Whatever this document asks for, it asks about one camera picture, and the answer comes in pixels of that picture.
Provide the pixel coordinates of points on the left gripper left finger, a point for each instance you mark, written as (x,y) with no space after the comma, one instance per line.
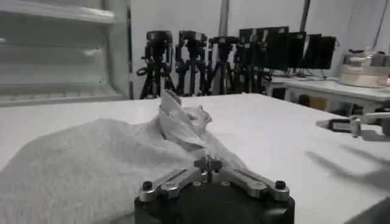
(173,182)

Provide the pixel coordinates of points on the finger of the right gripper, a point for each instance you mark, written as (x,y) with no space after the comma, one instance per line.
(355,126)

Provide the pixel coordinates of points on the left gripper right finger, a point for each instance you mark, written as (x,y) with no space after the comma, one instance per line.
(250,182)

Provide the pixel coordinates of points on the grey printed t-shirt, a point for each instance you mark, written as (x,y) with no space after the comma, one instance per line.
(91,167)

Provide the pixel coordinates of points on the white desk with monitors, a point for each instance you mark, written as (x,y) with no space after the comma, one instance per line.
(335,89)

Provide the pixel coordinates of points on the brown box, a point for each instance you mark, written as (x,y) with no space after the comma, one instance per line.
(315,103)

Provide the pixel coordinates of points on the steel steamer pot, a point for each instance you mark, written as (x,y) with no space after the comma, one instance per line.
(362,71)

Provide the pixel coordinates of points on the black computer monitor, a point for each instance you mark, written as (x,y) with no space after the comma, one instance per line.
(271,48)
(321,51)
(297,50)

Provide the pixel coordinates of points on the white empty shelf rack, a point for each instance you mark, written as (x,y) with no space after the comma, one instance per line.
(61,61)

